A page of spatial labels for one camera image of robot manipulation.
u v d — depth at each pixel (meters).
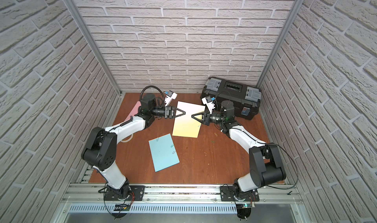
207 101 0.71
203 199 0.73
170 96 0.73
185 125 0.77
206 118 0.71
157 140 0.93
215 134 0.96
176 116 0.74
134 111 1.07
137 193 0.73
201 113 0.74
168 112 0.71
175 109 0.74
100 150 0.47
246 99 0.93
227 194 0.73
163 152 0.88
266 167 0.44
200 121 0.74
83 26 0.82
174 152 0.88
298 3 0.71
